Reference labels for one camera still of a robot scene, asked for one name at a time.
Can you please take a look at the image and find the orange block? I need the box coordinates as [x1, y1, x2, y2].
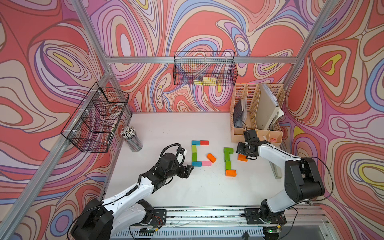
[238, 154, 248, 162]
[225, 170, 237, 177]
[207, 153, 217, 164]

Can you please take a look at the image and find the pink block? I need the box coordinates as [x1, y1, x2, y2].
[201, 161, 212, 167]

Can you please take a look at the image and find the red block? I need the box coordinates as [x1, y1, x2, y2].
[200, 141, 210, 146]

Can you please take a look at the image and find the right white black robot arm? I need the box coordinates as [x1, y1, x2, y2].
[237, 130, 325, 219]

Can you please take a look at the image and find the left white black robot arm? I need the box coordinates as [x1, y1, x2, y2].
[68, 147, 194, 240]

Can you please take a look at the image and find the dark tablet in organizer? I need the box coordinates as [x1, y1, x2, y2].
[233, 99, 247, 128]

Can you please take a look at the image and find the grey stapler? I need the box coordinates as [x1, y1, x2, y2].
[270, 162, 283, 180]

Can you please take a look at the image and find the white folder in organizer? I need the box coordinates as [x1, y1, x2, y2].
[255, 84, 285, 131]

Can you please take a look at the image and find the yellow sticky notes pad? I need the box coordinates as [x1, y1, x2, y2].
[193, 77, 217, 86]

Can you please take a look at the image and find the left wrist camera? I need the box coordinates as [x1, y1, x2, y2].
[176, 147, 187, 164]

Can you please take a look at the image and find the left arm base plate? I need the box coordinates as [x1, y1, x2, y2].
[133, 209, 167, 227]

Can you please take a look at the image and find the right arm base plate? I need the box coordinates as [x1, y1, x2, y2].
[240, 208, 287, 226]

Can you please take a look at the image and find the aluminium front rail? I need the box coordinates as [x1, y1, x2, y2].
[85, 205, 326, 229]

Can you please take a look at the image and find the black wire basket left wall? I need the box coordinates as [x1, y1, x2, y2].
[61, 83, 130, 153]

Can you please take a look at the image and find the black wire basket wall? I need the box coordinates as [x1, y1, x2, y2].
[173, 50, 238, 86]
[61, 83, 130, 153]

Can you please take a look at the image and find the black wire basket back wall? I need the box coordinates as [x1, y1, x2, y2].
[173, 50, 238, 86]

